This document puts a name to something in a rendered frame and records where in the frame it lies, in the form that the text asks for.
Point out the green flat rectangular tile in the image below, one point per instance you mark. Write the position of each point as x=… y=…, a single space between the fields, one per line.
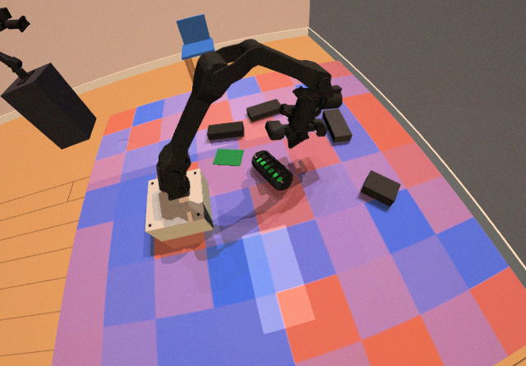
x=228 y=157

